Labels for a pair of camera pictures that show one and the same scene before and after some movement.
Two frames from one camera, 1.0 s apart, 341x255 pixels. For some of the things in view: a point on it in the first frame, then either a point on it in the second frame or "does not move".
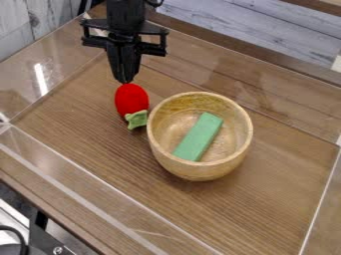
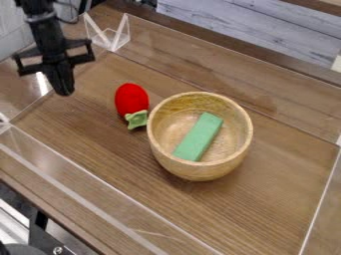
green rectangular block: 199,136 does not move
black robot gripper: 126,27 -> 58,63
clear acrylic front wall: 84,203 does not move
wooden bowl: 200,133 does not move
